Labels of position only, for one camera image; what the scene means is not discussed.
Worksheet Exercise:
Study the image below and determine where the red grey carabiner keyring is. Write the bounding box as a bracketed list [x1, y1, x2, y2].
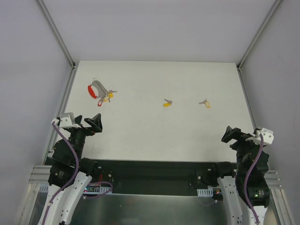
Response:
[87, 78, 117, 107]

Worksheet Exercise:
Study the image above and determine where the key with yellow tag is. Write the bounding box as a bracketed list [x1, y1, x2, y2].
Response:
[199, 99, 210, 109]
[163, 99, 173, 107]

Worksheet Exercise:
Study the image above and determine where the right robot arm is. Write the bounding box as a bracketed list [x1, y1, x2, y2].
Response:
[197, 126, 274, 225]

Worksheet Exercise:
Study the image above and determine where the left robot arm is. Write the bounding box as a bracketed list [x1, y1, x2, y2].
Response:
[38, 112, 103, 225]

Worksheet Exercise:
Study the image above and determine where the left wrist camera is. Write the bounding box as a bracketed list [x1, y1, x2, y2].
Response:
[52, 112, 75, 128]

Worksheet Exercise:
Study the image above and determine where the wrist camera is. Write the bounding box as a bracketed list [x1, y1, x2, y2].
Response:
[52, 112, 75, 128]
[253, 127, 274, 145]

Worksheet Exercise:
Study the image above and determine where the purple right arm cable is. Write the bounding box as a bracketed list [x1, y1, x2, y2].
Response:
[199, 133, 264, 225]

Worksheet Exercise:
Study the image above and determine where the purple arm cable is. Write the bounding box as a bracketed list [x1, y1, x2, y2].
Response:
[199, 133, 264, 225]
[39, 121, 113, 225]

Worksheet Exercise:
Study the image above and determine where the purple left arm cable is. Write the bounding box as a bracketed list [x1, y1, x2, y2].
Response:
[39, 121, 113, 225]

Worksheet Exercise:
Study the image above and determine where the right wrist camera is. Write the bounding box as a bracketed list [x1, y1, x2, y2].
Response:
[253, 127, 274, 145]

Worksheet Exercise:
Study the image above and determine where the right white cable duct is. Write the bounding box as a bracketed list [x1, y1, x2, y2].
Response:
[197, 188, 214, 197]

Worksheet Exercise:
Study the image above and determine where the white cable duct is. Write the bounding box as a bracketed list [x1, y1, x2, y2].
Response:
[197, 188, 214, 197]
[39, 184, 112, 195]

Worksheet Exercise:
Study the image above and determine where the left aluminium frame post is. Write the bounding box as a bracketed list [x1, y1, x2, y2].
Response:
[36, 0, 76, 69]

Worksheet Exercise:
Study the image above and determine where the aluminium frame post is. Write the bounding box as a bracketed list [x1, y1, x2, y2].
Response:
[237, 0, 283, 71]
[36, 0, 76, 69]

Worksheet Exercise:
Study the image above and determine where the left white cable duct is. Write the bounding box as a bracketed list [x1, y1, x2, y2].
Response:
[39, 184, 112, 195]

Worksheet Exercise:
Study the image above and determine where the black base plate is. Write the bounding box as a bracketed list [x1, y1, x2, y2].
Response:
[45, 158, 240, 195]

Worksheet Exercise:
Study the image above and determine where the right aluminium frame post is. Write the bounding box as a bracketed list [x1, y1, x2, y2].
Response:
[237, 0, 283, 71]

